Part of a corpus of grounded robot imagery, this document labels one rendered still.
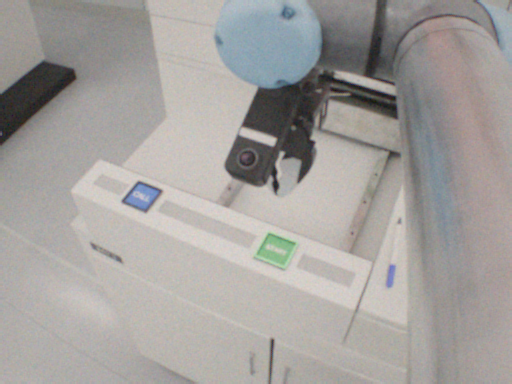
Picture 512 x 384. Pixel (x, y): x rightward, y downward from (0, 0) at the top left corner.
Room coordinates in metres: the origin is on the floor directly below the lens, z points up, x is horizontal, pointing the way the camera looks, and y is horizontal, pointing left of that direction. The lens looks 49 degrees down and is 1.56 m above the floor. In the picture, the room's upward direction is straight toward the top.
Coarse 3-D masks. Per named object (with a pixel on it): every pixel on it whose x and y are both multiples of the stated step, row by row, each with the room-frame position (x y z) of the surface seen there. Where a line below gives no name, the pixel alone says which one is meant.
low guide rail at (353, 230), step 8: (384, 152) 0.76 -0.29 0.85; (384, 160) 0.73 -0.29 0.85; (376, 168) 0.70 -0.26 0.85; (376, 176) 0.68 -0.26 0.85; (368, 184) 0.65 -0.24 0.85; (376, 184) 0.65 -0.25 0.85; (368, 192) 0.63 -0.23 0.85; (368, 200) 0.61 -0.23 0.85; (360, 208) 0.59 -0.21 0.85; (368, 208) 0.60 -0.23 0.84; (360, 216) 0.57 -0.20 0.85; (352, 224) 0.55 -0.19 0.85; (360, 224) 0.55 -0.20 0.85; (352, 232) 0.53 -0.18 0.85; (344, 240) 0.51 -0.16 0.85; (352, 240) 0.51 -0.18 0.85; (344, 248) 0.49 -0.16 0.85
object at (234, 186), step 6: (234, 180) 0.67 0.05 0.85; (228, 186) 0.65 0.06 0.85; (234, 186) 0.65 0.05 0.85; (240, 186) 0.66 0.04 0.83; (228, 192) 0.63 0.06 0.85; (234, 192) 0.64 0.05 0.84; (222, 198) 0.61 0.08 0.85; (228, 198) 0.62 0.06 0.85; (234, 198) 0.64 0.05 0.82; (222, 204) 0.60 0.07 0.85; (228, 204) 0.61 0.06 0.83
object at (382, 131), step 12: (324, 108) 0.88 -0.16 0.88; (336, 108) 0.88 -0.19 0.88; (348, 108) 0.88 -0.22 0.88; (336, 120) 0.83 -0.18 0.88; (348, 120) 0.83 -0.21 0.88; (360, 120) 0.83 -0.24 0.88; (372, 120) 0.83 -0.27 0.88; (384, 120) 0.84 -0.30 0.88; (348, 132) 0.81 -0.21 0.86; (360, 132) 0.80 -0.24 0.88; (372, 132) 0.79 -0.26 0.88; (384, 132) 0.79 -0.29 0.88; (396, 132) 0.79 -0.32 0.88; (384, 144) 0.77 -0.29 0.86; (396, 144) 0.76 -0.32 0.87
